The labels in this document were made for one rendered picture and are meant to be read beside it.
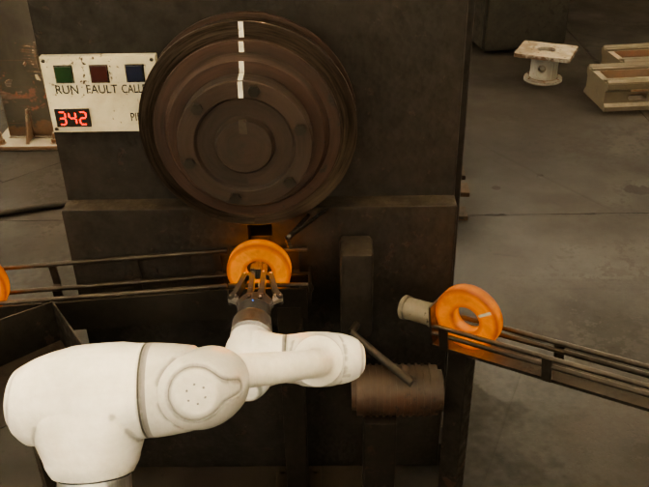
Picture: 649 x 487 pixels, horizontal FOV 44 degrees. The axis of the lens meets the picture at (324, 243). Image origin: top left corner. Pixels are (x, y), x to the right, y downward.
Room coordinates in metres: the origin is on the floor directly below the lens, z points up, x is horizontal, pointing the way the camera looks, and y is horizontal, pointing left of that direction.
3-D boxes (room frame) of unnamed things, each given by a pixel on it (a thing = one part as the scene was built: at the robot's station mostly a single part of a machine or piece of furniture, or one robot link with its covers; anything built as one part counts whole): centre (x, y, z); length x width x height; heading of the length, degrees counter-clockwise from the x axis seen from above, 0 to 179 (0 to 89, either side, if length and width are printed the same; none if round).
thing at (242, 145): (1.54, 0.16, 1.11); 0.28 x 0.06 x 0.28; 89
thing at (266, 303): (1.48, 0.16, 0.74); 0.09 x 0.08 x 0.07; 179
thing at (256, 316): (1.41, 0.16, 0.73); 0.09 x 0.06 x 0.09; 89
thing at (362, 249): (1.65, -0.08, 0.68); 0.11 x 0.08 x 0.24; 179
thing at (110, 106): (1.75, 0.50, 1.15); 0.26 x 0.02 x 0.18; 89
